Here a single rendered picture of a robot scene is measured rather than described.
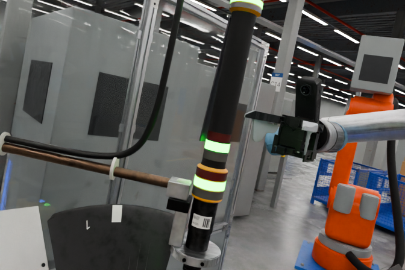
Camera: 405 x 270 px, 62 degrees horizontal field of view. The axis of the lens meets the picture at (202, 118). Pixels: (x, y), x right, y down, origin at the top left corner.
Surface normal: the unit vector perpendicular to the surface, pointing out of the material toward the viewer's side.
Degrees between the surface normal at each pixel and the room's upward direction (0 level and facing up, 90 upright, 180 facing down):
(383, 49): 90
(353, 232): 90
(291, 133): 90
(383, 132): 121
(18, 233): 50
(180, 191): 90
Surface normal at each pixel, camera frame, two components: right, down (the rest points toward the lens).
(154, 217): 0.32, -0.67
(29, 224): 0.71, -0.48
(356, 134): -0.50, 0.47
